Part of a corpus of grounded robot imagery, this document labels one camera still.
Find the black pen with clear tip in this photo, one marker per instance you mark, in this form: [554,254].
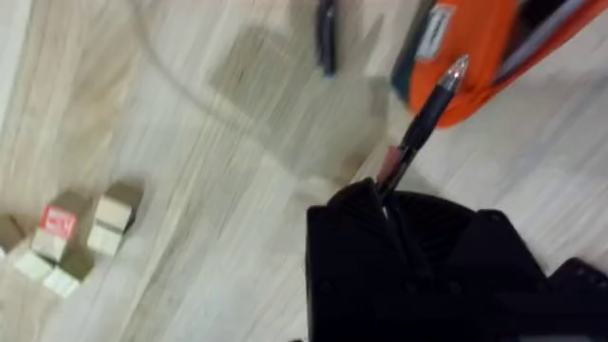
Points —
[425,121]

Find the heap of small cardboard boxes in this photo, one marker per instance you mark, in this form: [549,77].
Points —
[66,237]

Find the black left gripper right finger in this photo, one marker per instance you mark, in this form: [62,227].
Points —
[456,256]

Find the orange soft zip bag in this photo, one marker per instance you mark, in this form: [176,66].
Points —
[468,52]

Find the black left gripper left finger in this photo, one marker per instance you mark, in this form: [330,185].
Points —
[351,247]

